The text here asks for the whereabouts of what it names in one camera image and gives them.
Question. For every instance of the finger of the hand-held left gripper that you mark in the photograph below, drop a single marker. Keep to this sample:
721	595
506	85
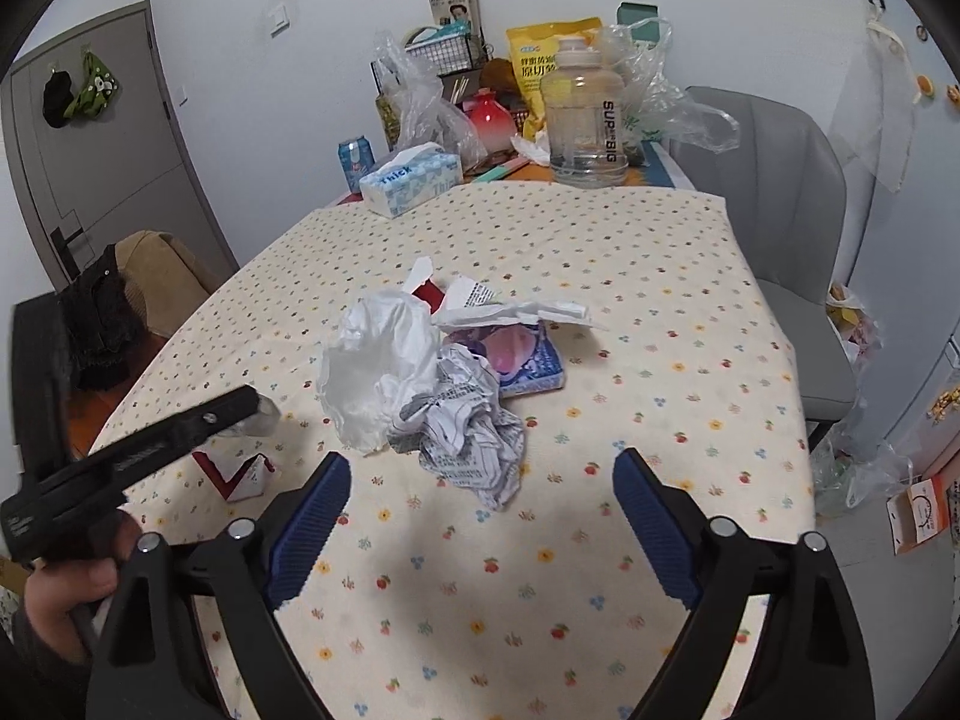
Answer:
187	427

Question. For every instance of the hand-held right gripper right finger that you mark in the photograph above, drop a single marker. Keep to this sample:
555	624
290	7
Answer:
652	532

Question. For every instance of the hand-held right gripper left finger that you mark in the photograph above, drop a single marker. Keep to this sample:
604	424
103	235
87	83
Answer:
307	532

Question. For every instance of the small grey wrapper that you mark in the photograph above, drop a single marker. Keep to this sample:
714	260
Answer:
259	420

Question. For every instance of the red white carton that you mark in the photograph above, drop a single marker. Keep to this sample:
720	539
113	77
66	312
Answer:
251	481

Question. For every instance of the white tissue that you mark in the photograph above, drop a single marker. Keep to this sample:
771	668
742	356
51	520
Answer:
375	360

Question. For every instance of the person's left forearm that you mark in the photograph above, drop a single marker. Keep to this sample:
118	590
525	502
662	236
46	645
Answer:
41	660

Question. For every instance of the person's left hand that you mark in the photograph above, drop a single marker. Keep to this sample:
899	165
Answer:
67	585

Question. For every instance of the wooden chair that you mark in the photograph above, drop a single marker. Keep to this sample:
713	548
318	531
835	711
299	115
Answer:
105	412

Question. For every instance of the black garment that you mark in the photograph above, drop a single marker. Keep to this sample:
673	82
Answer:
97	322

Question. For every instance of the crumpled printed paper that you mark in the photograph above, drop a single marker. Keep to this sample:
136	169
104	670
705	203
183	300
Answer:
465	427

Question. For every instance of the blue pink packet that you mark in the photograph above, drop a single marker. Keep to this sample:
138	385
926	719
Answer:
525	367

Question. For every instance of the crumpled plastic bag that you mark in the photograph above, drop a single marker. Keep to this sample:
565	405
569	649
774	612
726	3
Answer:
855	472

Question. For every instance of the long white strip wrapper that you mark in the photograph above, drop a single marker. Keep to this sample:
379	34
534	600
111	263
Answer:
555	311

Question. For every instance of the floral tablecloth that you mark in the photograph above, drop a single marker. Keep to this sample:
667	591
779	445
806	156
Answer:
600	277

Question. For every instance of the orange white box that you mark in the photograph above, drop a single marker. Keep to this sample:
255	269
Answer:
922	514

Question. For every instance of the filled plastic bag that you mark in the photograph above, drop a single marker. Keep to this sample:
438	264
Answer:
851	322

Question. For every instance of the torn white red wrapper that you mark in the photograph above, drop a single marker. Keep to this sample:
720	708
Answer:
469	291

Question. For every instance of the grey door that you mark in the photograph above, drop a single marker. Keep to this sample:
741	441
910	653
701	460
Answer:
112	127

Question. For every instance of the blue drink can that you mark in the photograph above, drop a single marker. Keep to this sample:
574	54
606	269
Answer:
354	161

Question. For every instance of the blue white tissue pack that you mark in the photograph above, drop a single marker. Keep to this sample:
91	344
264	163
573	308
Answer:
405	187

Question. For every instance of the black hanging cloth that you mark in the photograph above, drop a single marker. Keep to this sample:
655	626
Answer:
56	101

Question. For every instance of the grey chair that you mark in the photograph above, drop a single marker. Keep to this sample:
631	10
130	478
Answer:
780	202

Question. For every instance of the green hanging cloth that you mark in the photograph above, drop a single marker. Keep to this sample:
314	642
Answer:
94	86

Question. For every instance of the clear plastic bag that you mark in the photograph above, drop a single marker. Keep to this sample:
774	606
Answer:
427	112
675	109

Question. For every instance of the small white paper scrap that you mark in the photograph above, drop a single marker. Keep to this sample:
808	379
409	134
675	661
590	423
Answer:
534	148

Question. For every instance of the white refrigerator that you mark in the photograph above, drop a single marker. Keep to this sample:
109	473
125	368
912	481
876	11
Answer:
937	240

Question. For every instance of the clear plastic jar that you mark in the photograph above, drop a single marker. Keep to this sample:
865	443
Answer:
581	120

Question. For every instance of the red round vase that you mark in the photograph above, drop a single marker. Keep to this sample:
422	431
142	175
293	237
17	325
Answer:
487	120

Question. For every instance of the yellow snack bag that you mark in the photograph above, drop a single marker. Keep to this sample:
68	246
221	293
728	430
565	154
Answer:
525	67

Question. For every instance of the hanging translucent bag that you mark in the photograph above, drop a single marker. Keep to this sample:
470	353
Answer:
885	90

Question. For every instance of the teal box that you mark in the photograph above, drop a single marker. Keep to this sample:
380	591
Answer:
637	15

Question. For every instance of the white light switch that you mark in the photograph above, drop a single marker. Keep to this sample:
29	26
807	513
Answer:
278	19

